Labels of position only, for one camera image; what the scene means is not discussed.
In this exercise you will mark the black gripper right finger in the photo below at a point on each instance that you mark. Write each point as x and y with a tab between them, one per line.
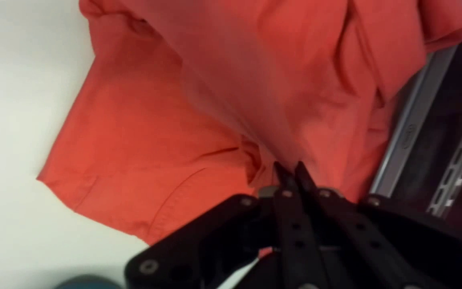
392	246

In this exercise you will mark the black ridged grill tray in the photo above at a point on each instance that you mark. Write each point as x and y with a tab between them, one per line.
456	138

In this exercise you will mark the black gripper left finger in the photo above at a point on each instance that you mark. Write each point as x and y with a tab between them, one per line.
216	246

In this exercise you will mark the red sweatshirt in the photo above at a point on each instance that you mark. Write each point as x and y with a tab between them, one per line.
216	97

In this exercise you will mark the teal pot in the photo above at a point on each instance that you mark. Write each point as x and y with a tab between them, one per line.
87	283

